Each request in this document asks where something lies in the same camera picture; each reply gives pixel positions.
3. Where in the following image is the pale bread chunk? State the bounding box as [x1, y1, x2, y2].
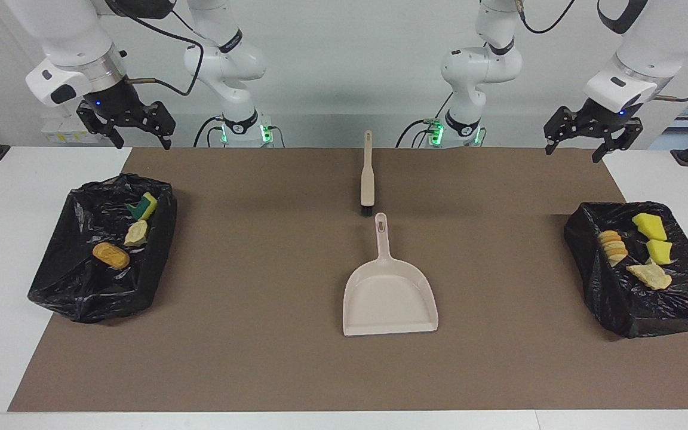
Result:
[626, 258, 673, 291]

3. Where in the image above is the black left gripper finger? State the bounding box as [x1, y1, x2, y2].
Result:
[592, 116, 644, 164]
[544, 106, 581, 156]

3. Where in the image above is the beige plastic dustpan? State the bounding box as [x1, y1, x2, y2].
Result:
[342, 212, 440, 337]

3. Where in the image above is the beige brush with black bristles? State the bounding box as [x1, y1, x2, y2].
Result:
[360, 130, 376, 216]

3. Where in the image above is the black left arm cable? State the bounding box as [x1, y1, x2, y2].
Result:
[517, 0, 688, 103]

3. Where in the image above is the black bag lined trash bin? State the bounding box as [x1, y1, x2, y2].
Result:
[563, 201, 688, 339]
[27, 173, 179, 324]

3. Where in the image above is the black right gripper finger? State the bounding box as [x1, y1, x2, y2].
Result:
[146, 100, 176, 151]
[76, 105, 125, 150]

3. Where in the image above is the black base cable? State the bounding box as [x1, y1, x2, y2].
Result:
[396, 119, 440, 148]
[193, 116, 225, 148]

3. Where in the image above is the brown oval bun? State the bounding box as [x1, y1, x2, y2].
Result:
[93, 242, 131, 270]

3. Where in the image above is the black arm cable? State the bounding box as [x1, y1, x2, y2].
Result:
[105, 0, 205, 97]
[517, 0, 688, 103]

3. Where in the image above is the brown table mat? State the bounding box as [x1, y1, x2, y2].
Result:
[8, 148, 688, 413]

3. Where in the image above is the striped bread roll piece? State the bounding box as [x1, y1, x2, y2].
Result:
[124, 220, 149, 247]

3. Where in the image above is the yellow wedge sponge piece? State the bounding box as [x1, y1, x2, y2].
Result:
[646, 239, 674, 265]

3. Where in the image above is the yellow curved sponge piece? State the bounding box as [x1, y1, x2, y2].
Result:
[632, 213, 668, 242]

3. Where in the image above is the yellow sponge with green backing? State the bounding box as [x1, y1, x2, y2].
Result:
[125, 192, 158, 222]

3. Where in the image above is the white wall socket box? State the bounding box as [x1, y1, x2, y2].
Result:
[41, 115, 106, 145]

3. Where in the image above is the orange croissant piece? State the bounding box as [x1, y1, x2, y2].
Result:
[597, 230, 628, 268]

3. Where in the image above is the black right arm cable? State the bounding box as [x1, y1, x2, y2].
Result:
[105, 0, 205, 97]

